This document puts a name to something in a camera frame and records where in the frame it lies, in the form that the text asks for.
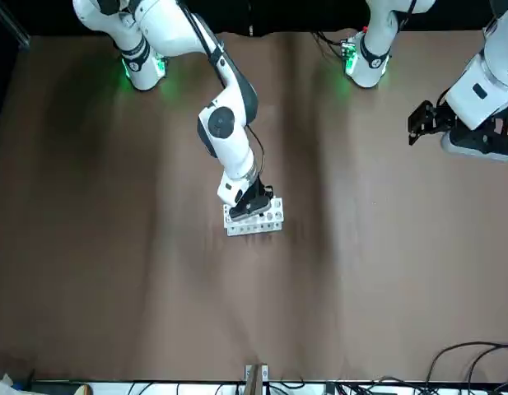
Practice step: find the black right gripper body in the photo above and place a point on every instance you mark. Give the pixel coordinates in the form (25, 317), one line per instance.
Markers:
(257, 190)

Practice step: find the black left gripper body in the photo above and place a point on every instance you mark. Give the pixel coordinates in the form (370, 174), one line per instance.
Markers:
(506, 127)

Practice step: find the white test tube rack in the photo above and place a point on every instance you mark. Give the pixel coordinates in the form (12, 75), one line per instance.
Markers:
(257, 228)

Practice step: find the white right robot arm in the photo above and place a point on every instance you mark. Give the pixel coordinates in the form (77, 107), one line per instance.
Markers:
(229, 156)

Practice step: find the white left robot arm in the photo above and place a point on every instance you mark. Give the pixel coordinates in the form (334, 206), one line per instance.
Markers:
(375, 49)

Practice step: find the small white clip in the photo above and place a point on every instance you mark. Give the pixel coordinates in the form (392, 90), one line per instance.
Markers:
(250, 30)

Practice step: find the tan rounded object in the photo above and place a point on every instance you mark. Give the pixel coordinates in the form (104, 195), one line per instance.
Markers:
(84, 390)

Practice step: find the white crumpled cloth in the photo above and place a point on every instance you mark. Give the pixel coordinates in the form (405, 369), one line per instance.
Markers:
(2, 384)

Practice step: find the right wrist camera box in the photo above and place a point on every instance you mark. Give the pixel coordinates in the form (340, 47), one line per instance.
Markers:
(247, 212)

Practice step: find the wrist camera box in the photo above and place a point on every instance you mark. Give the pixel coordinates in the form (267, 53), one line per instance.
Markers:
(463, 150)
(247, 212)

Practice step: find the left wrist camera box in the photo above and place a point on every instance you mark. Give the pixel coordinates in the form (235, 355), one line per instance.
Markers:
(463, 150)

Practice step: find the wooden post with metal bracket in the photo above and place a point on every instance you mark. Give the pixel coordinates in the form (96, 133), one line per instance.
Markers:
(255, 382)

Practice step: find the dark frame bar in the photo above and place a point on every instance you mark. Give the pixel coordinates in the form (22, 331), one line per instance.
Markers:
(15, 29)

